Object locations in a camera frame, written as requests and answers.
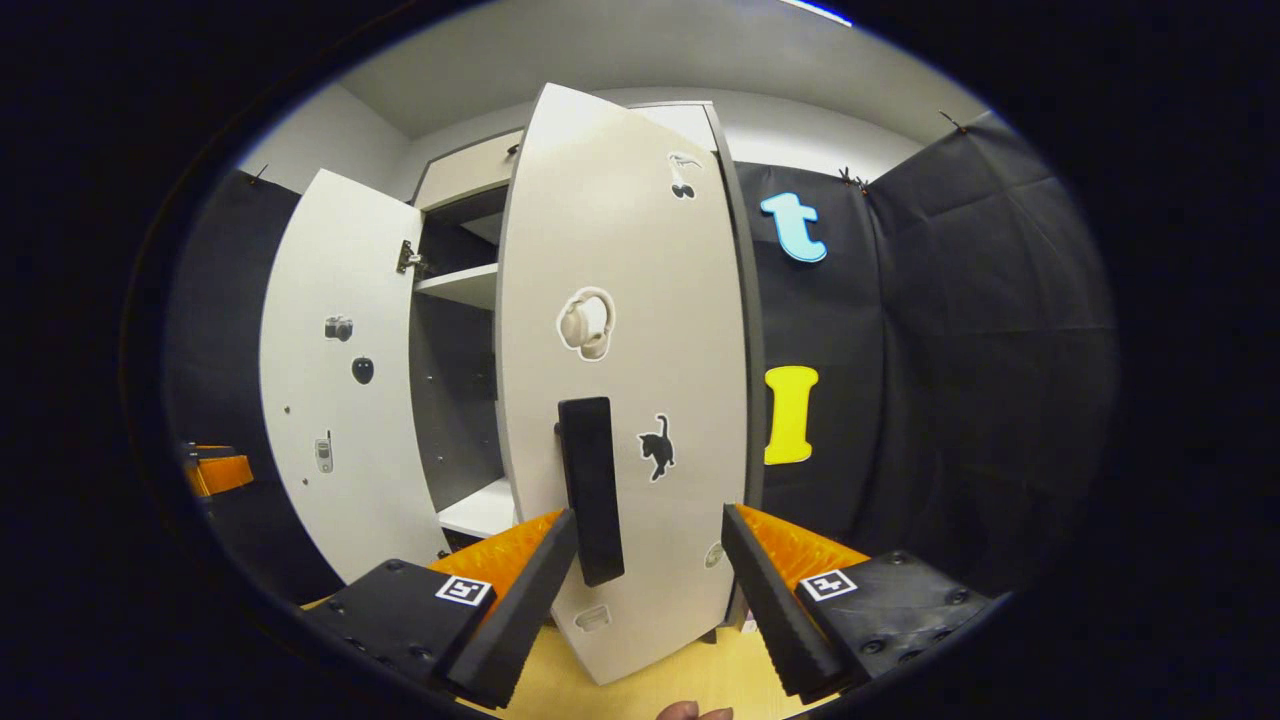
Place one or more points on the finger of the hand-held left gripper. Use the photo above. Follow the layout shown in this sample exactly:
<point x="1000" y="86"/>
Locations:
<point x="225" y="473"/>

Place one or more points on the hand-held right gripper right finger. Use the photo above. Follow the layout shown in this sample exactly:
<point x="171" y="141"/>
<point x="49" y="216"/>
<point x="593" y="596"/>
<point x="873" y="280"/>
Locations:
<point x="770" y="600"/>

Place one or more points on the white and grey shoe cabinet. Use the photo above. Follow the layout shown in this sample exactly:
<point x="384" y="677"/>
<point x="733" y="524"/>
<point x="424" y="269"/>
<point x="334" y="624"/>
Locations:
<point x="455" y="390"/>

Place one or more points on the white cabinet door camera sticker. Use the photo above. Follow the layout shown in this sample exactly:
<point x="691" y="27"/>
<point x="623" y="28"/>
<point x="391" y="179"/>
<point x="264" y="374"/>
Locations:
<point x="340" y="420"/>

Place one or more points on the white cabinet shelf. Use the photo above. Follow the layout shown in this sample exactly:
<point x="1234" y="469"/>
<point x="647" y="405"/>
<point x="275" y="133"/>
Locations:
<point x="465" y="283"/>
<point x="485" y="510"/>

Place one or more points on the long ceiling light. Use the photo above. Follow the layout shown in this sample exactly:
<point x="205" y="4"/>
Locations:
<point x="815" y="10"/>

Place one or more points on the black backdrop cloth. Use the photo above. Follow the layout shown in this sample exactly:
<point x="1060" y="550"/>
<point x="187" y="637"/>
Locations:
<point x="950" y="350"/>

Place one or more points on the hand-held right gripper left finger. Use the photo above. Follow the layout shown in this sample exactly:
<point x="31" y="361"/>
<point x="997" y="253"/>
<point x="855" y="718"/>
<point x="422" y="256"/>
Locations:
<point x="520" y="600"/>

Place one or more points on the white cabinet drawer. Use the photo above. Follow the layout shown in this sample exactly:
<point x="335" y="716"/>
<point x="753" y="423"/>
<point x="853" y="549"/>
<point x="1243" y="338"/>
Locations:
<point x="460" y="170"/>

